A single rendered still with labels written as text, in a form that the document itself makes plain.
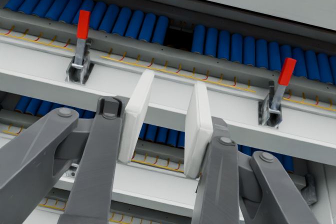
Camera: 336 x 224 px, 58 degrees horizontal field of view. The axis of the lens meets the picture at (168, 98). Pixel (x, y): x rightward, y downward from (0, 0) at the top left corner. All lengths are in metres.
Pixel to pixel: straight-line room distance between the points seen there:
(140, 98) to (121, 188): 0.39
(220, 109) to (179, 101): 0.06
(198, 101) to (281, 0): 0.21
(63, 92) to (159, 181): 0.23
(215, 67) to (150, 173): 0.23
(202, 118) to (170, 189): 0.40
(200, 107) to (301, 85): 0.32
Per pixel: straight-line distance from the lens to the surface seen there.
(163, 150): 0.55
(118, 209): 0.69
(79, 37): 0.41
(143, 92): 0.16
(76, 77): 0.43
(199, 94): 0.18
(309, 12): 0.37
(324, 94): 0.49
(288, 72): 0.42
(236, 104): 0.44
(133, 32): 0.47
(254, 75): 0.45
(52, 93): 0.45
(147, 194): 0.54
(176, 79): 0.43
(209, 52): 0.46
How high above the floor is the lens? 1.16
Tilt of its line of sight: 34 degrees down
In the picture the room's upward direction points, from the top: 14 degrees clockwise
